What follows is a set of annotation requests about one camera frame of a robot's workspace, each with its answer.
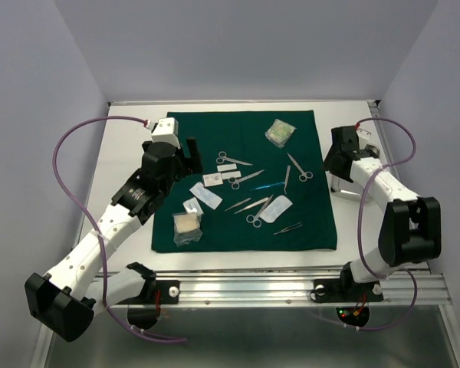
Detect stainless steel instrument tray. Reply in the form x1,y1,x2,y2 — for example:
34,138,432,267
330,144,380,202

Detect blue plastic scalpel handle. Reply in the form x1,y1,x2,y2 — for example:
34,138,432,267
249,182,284,191

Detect small dark steel tweezers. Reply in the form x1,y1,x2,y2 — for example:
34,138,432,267
273,222,303,235

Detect steel forceps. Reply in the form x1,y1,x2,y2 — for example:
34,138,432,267
284,165,291,194

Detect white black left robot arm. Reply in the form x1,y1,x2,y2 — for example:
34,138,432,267
25,137,202,342

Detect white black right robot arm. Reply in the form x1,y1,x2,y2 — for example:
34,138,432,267
314,126,442,303

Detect green surgical drape cloth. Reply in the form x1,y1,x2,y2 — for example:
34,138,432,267
152,111,337,254

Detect small suture needle packet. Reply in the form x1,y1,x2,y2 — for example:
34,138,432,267
202,172,223,188

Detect curved steel scissors upper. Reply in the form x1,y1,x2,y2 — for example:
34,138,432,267
215,151,252,166

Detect white paper strip upper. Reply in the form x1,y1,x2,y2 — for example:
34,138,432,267
217,163,237,173

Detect white paper strip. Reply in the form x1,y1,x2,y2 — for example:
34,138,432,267
217,163,237,173
222,171,242,180

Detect long white blue pouch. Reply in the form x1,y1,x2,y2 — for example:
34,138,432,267
189,182,222,210

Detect white paper strip lower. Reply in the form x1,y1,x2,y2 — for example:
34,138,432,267
222,171,242,180

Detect small white blue packet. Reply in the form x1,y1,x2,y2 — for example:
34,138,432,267
182,197,204,215

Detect clear bag beige gauze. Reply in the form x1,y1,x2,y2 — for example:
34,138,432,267
172,212,202,246

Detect green printed gauze packet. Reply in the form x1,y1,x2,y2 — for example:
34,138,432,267
264,119,296,148

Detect white blue pouch right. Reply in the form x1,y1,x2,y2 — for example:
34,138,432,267
259,195,293,223

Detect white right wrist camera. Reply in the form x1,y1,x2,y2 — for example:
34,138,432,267
355,123,371,150

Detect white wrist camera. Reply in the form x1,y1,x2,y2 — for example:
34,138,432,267
355,123,371,150
151,117,180,149

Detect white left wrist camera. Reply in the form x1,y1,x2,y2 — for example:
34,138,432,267
151,117,180,149

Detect steel scalpel handle short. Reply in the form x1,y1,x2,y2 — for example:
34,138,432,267
225,197,251,212

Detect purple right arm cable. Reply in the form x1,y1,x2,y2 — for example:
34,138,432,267
310,117,420,332

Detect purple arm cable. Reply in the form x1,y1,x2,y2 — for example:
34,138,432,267
310,117,420,332
52,116,188,343

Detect steel scalpel handle long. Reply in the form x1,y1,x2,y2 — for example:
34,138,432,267
235,196,272,214

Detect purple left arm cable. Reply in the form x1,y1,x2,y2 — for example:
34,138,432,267
52,116,188,343

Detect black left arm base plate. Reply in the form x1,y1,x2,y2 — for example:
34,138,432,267
124,279,180,306

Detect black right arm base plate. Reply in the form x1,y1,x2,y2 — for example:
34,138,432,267
309,278,384,305

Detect aluminium front rail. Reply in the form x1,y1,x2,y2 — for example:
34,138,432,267
157,268,452,309

